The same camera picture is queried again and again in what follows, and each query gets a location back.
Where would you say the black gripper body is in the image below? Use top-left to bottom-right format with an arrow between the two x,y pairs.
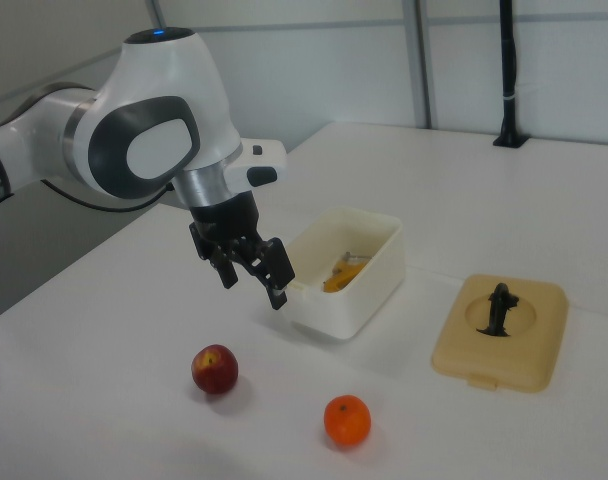
188,192 -> 261,261

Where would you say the red toy apple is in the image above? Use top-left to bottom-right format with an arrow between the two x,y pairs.
190,343 -> 240,396

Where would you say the orange toy fruit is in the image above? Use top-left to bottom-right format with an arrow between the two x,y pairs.
323,394 -> 373,448

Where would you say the white plastic container box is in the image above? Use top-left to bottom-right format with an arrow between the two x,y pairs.
282,206 -> 405,343

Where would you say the tan plastic container lid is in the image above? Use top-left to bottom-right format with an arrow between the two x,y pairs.
430,273 -> 570,394

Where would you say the yellow toy item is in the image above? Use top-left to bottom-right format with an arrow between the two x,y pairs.
322,251 -> 374,294

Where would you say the black pole with base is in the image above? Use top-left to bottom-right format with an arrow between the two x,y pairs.
492,0 -> 530,149

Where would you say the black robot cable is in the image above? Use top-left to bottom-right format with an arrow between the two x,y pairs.
0,178 -> 178,415

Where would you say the black fish-shaped lid handle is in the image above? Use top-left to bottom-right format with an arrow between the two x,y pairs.
475,282 -> 521,339

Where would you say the wide grey partition post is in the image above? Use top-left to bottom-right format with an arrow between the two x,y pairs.
412,0 -> 434,129

